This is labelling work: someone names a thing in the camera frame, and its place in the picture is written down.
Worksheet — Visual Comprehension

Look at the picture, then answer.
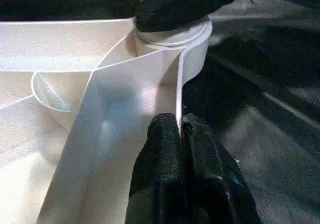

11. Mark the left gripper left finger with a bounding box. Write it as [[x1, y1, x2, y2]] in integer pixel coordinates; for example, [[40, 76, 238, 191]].
[[127, 113, 188, 224]]

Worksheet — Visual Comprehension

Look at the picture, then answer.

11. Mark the white plastic table top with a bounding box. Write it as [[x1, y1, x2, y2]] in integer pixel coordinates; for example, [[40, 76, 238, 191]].
[[0, 15, 214, 224]]

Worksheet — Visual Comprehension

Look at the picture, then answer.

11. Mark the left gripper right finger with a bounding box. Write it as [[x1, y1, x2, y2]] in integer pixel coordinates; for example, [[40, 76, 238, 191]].
[[181, 113, 262, 224]]

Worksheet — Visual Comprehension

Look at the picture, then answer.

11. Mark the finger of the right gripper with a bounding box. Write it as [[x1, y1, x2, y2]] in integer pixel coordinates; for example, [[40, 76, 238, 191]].
[[136, 0, 253, 33]]

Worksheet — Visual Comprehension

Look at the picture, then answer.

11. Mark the white plastic table leg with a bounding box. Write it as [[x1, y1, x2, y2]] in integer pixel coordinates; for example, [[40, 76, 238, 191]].
[[135, 0, 211, 46]]

